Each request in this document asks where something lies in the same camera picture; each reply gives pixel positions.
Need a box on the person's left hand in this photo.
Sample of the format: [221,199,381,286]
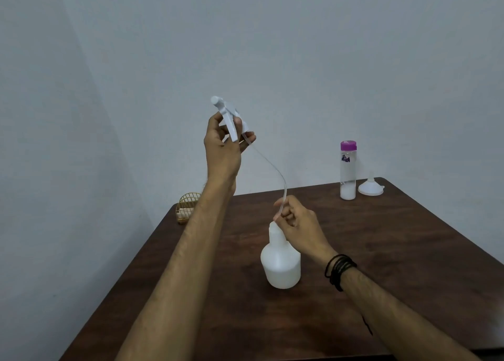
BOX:
[203,111,257,195]

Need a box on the person's right hand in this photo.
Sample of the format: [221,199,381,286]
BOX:
[274,195,339,267]

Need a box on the white translucent spray bottle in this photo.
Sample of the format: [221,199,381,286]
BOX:
[260,221,301,290]

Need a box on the white spray trigger head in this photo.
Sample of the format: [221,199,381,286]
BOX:
[210,96,288,222]

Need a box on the clear water bottle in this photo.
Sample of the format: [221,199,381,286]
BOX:
[340,150,358,201]

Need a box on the white plastic funnel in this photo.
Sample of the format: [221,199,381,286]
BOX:
[357,171,385,197]

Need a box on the person's left forearm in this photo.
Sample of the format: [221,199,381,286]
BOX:
[116,181,237,361]

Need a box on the dark wooden table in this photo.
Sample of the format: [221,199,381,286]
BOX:
[59,177,504,361]

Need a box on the black cord wristband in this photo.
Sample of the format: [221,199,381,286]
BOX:
[324,254,374,336]

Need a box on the gold wire napkin holder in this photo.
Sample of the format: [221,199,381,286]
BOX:
[175,192,202,225]

